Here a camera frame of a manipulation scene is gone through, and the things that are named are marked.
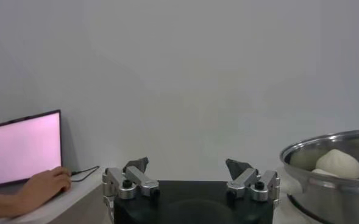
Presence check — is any person's bare forearm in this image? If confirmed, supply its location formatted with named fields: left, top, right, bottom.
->
left=0, top=191, right=30, bottom=220

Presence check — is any cream electric cooker base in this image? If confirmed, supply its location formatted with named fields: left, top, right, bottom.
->
left=273, top=166, right=329, bottom=224

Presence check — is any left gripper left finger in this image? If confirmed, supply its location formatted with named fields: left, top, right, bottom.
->
left=102, top=156, right=160, bottom=201

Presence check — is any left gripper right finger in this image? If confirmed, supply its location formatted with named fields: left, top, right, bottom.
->
left=225, top=158, right=280, bottom=203

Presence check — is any white steamed baozi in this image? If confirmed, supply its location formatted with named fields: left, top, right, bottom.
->
left=315, top=148, right=359, bottom=180
left=311, top=169, right=338, bottom=178

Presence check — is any laptop with blank screen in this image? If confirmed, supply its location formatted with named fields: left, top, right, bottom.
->
left=0, top=109, right=63, bottom=189

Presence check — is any black laptop cable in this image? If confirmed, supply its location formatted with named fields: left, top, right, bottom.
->
left=71, top=165, right=101, bottom=183

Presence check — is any person's bare hand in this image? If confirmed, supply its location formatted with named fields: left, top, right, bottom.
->
left=20, top=166, right=73, bottom=211

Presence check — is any white side table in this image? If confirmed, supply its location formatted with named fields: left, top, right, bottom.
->
left=0, top=169, right=107, bottom=224

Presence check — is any stainless steel steamer basket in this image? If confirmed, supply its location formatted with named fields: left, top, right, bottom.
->
left=279, top=129, right=359, bottom=224

